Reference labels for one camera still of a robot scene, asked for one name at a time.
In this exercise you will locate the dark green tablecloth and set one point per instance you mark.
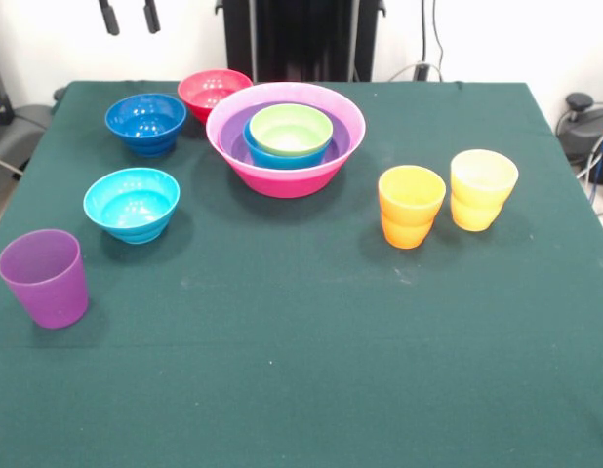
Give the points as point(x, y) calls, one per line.
point(331, 365)

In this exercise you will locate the cyan bowl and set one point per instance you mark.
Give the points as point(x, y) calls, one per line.
point(131, 207)

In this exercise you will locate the green bowl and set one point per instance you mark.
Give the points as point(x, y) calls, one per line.
point(289, 131)

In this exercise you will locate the yellow cup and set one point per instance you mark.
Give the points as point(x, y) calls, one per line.
point(484, 178)

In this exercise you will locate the dark blue bowl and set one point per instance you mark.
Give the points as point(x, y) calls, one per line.
point(145, 139)

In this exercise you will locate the black power plug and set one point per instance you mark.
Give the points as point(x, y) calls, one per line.
point(421, 71)

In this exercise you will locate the blue ringed flat-bottom bowl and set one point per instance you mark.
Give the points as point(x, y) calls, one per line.
point(262, 158)

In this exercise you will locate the large pink bowl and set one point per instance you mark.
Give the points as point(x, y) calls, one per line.
point(287, 185)

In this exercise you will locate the purple cup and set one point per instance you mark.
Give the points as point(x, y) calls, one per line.
point(45, 287)

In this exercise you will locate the purple bowl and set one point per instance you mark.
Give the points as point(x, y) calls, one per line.
point(230, 139)

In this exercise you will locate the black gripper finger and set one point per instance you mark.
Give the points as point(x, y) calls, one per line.
point(109, 18)
point(151, 17)

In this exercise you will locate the small red-pink bowl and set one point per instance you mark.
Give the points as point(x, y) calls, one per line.
point(204, 95)

